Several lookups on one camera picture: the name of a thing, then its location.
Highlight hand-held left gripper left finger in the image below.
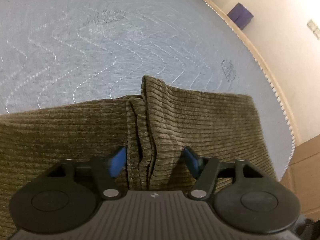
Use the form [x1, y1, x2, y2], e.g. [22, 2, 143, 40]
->
[46, 147, 127, 200]

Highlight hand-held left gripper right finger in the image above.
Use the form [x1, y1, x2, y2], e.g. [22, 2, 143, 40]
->
[184, 147, 263, 200]

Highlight olive corduroy pants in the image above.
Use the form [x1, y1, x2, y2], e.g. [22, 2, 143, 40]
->
[0, 75, 278, 240]

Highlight purple box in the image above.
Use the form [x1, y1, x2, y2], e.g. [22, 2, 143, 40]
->
[227, 2, 254, 30]

